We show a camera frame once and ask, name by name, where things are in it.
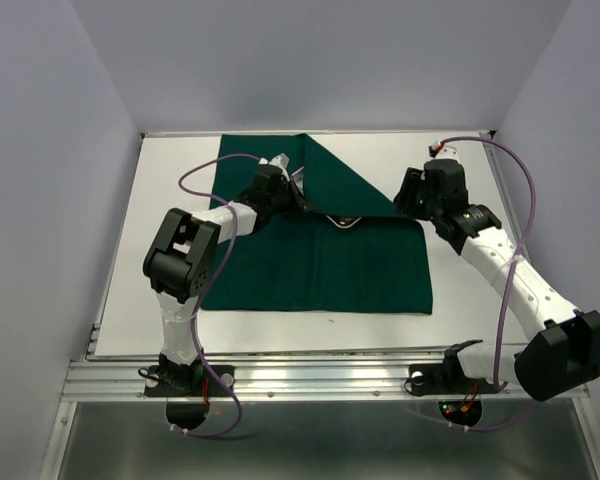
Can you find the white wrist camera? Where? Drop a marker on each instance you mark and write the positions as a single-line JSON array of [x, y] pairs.
[[441, 151], [280, 161]]

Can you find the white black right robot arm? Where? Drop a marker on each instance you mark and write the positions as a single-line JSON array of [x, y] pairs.
[[563, 348]]

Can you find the aluminium front rail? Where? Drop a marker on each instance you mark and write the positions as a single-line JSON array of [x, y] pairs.
[[330, 377]]

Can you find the stainless steel instrument tray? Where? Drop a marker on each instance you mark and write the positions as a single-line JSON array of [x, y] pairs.
[[343, 222]]

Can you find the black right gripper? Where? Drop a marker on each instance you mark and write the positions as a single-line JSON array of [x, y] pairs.
[[412, 181]]

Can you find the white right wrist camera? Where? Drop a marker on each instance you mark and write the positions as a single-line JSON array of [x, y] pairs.
[[441, 151]]

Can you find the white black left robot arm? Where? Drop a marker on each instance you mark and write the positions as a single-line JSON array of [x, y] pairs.
[[187, 254]]

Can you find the green surgical drape cloth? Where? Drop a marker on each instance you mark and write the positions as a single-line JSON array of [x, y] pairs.
[[304, 263]]

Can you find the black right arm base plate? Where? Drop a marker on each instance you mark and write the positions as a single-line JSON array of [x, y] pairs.
[[428, 379]]

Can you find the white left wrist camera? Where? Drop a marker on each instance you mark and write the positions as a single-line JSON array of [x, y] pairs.
[[280, 161]]

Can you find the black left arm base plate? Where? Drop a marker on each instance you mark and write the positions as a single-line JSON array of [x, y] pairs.
[[197, 384]]

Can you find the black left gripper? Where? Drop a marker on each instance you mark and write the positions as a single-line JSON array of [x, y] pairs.
[[298, 205]]

